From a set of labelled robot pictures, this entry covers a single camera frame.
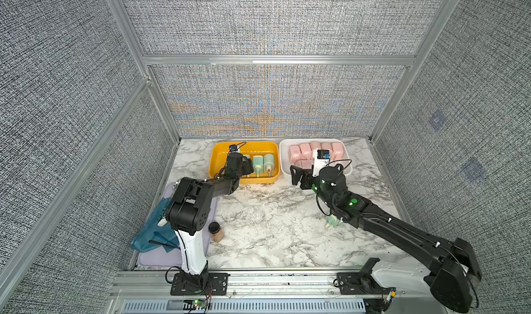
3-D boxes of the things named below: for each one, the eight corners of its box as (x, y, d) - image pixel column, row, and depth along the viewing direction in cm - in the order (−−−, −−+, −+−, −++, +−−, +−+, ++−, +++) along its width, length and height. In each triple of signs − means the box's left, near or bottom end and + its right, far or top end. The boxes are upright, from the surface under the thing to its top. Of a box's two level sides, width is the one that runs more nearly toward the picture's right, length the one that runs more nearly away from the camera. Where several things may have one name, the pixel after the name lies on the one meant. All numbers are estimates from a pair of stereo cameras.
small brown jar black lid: (212, 242, 85) (207, 233, 77) (214, 231, 88) (209, 221, 80) (224, 242, 85) (219, 233, 77) (225, 231, 88) (221, 221, 80)
